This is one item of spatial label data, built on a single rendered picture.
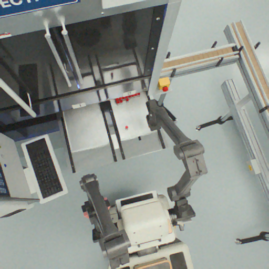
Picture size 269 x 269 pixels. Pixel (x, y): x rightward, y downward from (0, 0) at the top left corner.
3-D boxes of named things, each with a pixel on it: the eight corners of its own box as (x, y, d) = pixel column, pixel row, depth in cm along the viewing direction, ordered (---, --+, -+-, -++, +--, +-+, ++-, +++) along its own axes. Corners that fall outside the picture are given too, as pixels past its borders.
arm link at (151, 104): (151, 117, 137) (166, 113, 138) (144, 97, 139) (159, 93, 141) (147, 124, 148) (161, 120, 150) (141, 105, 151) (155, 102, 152)
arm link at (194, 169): (190, 177, 100) (214, 170, 101) (177, 146, 106) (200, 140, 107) (171, 203, 139) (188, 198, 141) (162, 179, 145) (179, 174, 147)
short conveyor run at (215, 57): (150, 85, 196) (152, 75, 181) (144, 67, 200) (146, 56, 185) (235, 65, 203) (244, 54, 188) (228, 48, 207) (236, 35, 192)
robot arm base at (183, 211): (174, 221, 137) (196, 216, 138) (173, 209, 134) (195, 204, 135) (169, 211, 145) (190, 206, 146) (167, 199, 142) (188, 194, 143)
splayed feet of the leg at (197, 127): (194, 125, 278) (197, 122, 265) (237, 114, 283) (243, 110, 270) (196, 132, 276) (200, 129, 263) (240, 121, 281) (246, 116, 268)
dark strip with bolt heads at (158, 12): (141, 90, 178) (154, 5, 101) (147, 89, 178) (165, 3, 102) (141, 92, 178) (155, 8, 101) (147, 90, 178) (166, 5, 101)
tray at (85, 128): (61, 106, 185) (60, 104, 182) (97, 97, 188) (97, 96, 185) (71, 152, 177) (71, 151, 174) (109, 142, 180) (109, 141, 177)
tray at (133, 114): (108, 95, 189) (107, 94, 185) (142, 86, 192) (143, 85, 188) (121, 140, 181) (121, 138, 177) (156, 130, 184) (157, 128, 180)
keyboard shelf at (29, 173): (10, 148, 187) (9, 147, 184) (48, 134, 190) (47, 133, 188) (29, 209, 177) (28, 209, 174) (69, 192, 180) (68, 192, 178)
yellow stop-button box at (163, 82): (155, 81, 185) (157, 76, 178) (165, 79, 185) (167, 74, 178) (158, 91, 183) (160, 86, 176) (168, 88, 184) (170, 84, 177)
